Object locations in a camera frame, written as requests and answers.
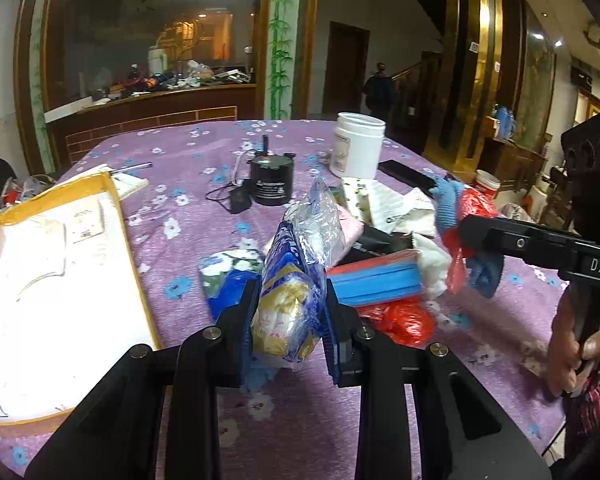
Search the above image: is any black pouch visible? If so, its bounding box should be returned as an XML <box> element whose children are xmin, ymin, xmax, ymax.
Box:
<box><xmin>352</xmin><ymin>225</ymin><xmax>413</xmax><ymax>261</ymax></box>

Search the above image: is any silver pen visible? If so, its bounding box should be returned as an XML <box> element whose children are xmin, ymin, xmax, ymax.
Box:
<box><xmin>111</xmin><ymin>161</ymin><xmax>153</xmax><ymax>176</ymax></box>

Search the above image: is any wooden side cabinet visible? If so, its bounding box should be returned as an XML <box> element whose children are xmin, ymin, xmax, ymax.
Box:
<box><xmin>480</xmin><ymin>135</ymin><xmax>551</xmax><ymax>191</ymax></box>

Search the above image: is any purple floral tablecloth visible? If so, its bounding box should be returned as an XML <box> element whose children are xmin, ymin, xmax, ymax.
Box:
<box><xmin>0</xmin><ymin>119</ymin><xmax>586</xmax><ymax>480</ymax></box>

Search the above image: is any white printed pack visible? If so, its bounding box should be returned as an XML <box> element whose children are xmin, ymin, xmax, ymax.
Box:
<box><xmin>341</xmin><ymin>177</ymin><xmax>381</xmax><ymax>223</ymax></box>

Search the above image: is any blue yarn ball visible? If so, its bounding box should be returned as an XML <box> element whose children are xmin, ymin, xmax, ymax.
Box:
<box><xmin>432</xmin><ymin>177</ymin><xmax>466</xmax><ymax>236</ymax></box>

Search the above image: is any white plastic bag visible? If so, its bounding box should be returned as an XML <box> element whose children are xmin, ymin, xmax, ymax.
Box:
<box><xmin>372</xmin><ymin>182</ymin><xmax>438</xmax><ymax>236</ymax></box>

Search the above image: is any cluttered wooden counter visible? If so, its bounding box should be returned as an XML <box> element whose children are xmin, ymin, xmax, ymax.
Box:
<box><xmin>45</xmin><ymin>67</ymin><xmax>258</xmax><ymax>166</ymax></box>

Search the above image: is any pink soft pack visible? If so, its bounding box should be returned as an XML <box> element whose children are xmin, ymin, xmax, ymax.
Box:
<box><xmin>337</xmin><ymin>205</ymin><xmax>366</xmax><ymax>256</ymax></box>

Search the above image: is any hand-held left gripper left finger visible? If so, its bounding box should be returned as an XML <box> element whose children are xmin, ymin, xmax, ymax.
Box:
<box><xmin>25</xmin><ymin>277</ymin><xmax>263</xmax><ymax>480</ymax></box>

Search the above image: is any white plastic jar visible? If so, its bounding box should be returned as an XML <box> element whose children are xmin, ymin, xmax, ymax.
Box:
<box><xmin>330</xmin><ymin>112</ymin><xmax>386</xmax><ymax>181</ymax></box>

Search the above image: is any clear plastic bag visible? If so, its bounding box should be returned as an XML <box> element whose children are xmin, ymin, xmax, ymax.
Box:
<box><xmin>285</xmin><ymin>176</ymin><xmax>343</xmax><ymax>268</ymax></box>

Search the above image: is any multicolour sponge pack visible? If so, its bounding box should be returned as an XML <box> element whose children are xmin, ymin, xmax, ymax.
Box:
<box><xmin>325</xmin><ymin>252</ymin><xmax>423</xmax><ymax>308</ymax></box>

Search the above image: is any white cloth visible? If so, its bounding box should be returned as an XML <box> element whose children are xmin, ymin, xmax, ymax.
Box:
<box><xmin>412</xmin><ymin>232</ymin><xmax>453</xmax><ymax>301</ymax></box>

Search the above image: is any person's right hand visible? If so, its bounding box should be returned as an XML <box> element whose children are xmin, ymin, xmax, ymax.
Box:
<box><xmin>546</xmin><ymin>285</ymin><xmax>600</xmax><ymax>397</ymax></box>

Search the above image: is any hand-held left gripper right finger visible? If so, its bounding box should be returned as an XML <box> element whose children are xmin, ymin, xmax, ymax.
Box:
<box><xmin>322</xmin><ymin>277</ymin><xmax>551</xmax><ymax>480</ymax></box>

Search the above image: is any blue yellow snack packet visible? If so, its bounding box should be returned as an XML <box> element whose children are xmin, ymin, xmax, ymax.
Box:
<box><xmin>250</xmin><ymin>220</ymin><xmax>331</xmax><ymax>371</ymax></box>

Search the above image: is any black power adapter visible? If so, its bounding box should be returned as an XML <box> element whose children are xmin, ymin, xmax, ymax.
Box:
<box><xmin>205</xmin><ymin>182</ymin><xmax>253</xmax><ymax>216</ymax></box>

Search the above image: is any blue floral tissue pack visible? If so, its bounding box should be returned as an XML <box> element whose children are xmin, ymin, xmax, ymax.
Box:
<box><xmin>198</xmin><ymin>247</ymin><xmax>266</xmax><ymax>321</ymax></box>

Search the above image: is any pile of plastic bags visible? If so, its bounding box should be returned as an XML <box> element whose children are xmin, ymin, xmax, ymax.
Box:
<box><xmin>0</xmin><ymin>175</ymin><xmax>56</xmax><ymax>211</ymax></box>

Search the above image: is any yellow edged storage box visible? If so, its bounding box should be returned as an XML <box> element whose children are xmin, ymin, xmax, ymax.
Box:
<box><xmin>0</xmin><ymin>172</ymin><xmax>163</xmax><ymax>436</ymax></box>

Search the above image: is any white notepad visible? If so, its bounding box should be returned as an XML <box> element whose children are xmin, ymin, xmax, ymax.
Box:
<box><xmin>70</xmin><ymin>162</ymin><xmax>148</xmax><ymax>198</ymax></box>

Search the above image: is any wooden door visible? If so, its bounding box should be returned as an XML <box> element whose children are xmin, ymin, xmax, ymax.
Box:
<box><xmin>325</xmin><ymin>22</ymin><xmax>371</xmax><ymax>116</ymax></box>

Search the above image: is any blue thermos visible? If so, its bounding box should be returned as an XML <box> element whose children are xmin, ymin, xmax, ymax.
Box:
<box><xmin>495</xmin><ymin>105</ymin><xmax>516</xmax><ymax>141</ymax></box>

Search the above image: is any red white cup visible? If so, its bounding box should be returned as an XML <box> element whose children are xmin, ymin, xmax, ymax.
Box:
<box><xmin>472</xmin><ymin>169</ymin><xmax>503</xmax><ymax>193</ymax></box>

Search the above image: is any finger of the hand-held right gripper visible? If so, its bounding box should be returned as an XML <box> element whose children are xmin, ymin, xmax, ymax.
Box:
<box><xmin>457</xmin><ymin>214</ymin><xmax>583</xmax><ymax>267</ymax></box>

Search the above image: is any bamboo painted pillar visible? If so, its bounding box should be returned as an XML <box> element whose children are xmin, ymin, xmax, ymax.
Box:
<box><xmin>27</xmin><ymin>0</ymin><xmax>63</xmax><ymax>171</ymax></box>
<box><xmin>265</xmin><ymin>0</ymin><xmax>301</xmax><ymax>121</ymax></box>

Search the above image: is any white jug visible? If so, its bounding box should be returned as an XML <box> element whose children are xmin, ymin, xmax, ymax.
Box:
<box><xmin>147</xmin><ymin>45</ymin><xmax>168</xmax><ymax>78</ymax></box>

